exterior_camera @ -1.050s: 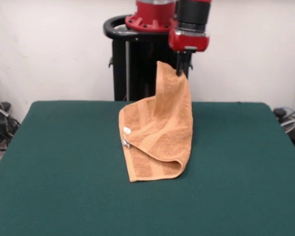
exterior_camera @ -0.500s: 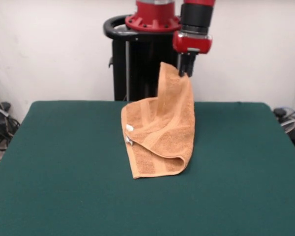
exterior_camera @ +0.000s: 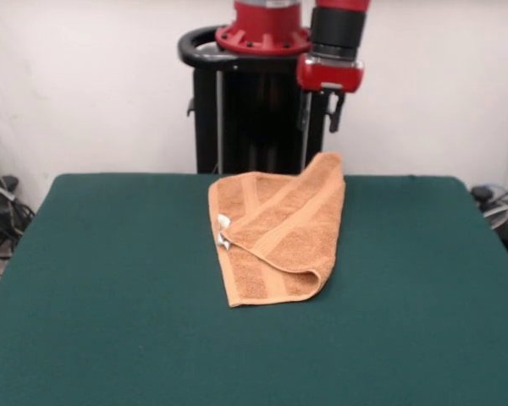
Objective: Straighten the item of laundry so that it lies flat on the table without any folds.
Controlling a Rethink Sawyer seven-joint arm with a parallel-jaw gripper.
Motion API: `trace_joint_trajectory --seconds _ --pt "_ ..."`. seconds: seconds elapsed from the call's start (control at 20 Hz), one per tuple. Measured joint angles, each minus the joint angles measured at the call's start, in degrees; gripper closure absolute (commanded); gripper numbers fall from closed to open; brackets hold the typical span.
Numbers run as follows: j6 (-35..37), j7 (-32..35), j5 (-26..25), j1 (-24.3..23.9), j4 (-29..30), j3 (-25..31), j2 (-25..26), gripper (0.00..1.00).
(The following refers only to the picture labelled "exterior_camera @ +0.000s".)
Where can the tan terry towel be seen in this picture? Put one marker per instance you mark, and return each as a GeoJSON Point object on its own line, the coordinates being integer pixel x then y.
{"type": "Point", "coordinates": [288, 228]}

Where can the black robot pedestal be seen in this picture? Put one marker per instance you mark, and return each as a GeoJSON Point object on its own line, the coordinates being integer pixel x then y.
{"type": "Point", "coordinates": [207, 127]}

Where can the black power adapter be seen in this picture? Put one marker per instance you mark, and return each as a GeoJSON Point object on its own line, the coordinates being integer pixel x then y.
{"type": "Point", "coordinates": [482, 193]}
{"type": "Point", "coordinates": [7, 182]}

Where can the dark green table cloth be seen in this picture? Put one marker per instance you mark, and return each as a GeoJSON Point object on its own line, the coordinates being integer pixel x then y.
{"type": "Point", "coordinates": [110, 296]}

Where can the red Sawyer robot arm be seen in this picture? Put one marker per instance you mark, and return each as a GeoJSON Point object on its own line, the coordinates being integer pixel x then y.
{"type": "Point", "coordinates": [338, 25]}

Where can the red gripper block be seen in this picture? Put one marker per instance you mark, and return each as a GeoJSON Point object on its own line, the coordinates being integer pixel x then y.
{"type": "Point", "coordinates": [330, 74]}

